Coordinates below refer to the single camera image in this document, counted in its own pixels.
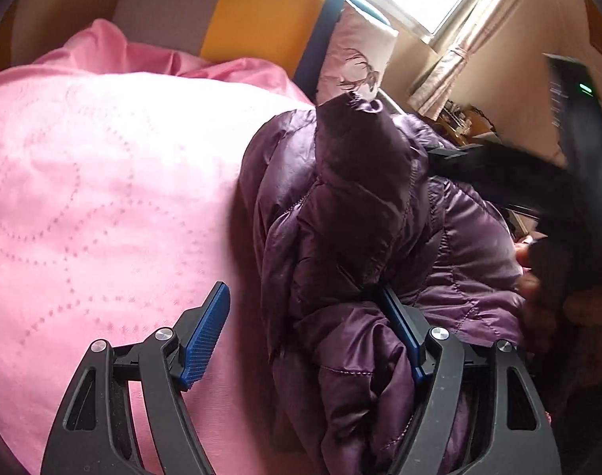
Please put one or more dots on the cluttered wooden side table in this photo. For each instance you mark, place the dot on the cluttered wooden side table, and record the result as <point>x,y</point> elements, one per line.
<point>463,125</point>

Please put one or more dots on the purple quilted down jacket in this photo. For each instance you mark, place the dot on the purple quilted down jacket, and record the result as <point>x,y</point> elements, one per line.
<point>341,200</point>

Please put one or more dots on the pink deer print pillow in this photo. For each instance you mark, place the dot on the pink deer print pillow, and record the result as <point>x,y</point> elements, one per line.
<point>357,56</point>

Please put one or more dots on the grey yellow blue headboard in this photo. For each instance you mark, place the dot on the grey yellow blue headboard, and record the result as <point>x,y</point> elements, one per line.
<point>293,34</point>

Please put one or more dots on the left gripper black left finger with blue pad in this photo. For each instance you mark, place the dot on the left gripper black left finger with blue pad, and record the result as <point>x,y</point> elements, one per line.
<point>94,431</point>

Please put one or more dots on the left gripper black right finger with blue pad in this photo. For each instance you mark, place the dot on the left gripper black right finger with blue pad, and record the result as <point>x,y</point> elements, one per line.
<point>508,430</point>

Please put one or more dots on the pink bed cover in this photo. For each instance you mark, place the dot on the pink bed cover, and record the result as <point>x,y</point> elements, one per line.
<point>119,209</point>

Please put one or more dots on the pink patterned curtain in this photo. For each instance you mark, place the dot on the pink patterned curtain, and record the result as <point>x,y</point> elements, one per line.
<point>481,24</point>

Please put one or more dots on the person's right hand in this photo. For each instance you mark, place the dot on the person's right hand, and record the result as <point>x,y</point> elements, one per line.
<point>540,319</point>

